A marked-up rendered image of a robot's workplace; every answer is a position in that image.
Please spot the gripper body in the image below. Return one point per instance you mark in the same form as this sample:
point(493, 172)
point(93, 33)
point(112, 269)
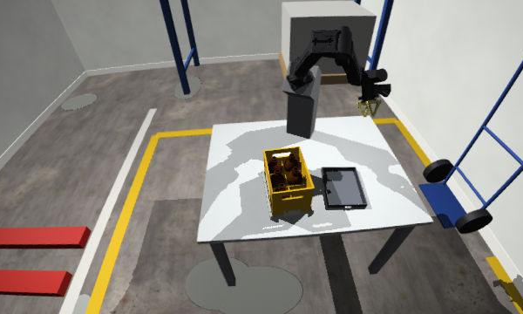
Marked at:
point(365, 91)

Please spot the yellow crate with cross dividers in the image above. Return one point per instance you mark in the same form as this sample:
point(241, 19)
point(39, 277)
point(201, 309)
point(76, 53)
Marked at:
point(306, 189)

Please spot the brown glass bottle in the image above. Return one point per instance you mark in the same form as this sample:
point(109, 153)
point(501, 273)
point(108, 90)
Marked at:
point(290, 163)

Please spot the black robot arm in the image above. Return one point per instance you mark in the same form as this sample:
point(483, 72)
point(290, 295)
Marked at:
point(335, 44)

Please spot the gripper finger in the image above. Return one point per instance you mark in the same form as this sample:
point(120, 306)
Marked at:
point(368, 102)
point(363, 104)

